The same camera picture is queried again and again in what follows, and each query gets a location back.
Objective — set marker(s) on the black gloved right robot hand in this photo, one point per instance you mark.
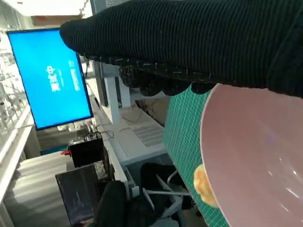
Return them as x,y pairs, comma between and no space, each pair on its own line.
189,42

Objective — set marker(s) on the pink bowl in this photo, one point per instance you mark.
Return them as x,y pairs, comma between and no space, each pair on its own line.
248,153

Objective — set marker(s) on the long striped toy bread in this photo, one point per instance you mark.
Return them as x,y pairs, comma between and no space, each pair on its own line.
201,182

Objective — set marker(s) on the green cutting mat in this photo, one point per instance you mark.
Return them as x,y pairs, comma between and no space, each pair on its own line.
182,132

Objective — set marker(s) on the white perforated cabinet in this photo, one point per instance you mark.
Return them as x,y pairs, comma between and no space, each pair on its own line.
146,137

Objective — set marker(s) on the black equipment box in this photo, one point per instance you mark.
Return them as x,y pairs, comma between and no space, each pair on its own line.
85,151

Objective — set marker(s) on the blue screen monitor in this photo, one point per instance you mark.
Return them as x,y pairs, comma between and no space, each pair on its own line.
47,94

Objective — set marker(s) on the grey chair with metal legs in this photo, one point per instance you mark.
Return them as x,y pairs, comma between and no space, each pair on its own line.
163,193

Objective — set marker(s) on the person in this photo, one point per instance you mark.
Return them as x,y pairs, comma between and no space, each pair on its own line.
111,205

